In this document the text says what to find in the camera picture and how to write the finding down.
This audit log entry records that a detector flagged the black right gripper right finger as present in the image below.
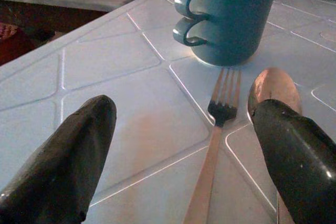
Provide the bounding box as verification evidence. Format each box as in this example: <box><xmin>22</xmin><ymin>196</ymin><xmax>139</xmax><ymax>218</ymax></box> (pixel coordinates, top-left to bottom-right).
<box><xmin>253</xmin><ymin>99</ymin><xmax>336</xmax><ymax>224</ymax></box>

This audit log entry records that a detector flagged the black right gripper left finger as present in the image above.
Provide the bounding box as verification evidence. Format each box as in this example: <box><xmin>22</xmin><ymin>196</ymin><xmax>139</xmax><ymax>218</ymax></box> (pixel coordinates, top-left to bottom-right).
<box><xmin>0</xmin><ymin>94</ymin><xmax>117</xmax><ymax>224</ymax></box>

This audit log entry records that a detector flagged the silver metal spoon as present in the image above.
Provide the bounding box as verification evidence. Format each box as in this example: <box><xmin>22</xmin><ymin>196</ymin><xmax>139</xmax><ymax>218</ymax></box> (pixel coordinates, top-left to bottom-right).
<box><xmin>247</xmin><ymin>67</ymin><xmax>303</xmax><ymax>224</ymax></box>

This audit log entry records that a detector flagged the silver metal fork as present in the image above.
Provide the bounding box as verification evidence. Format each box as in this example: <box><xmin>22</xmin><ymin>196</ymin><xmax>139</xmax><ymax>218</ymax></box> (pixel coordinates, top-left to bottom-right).
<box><xmin>182</xmin><ymin>68</ymin><xmax>243</xmax><ymax>224</ymax></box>

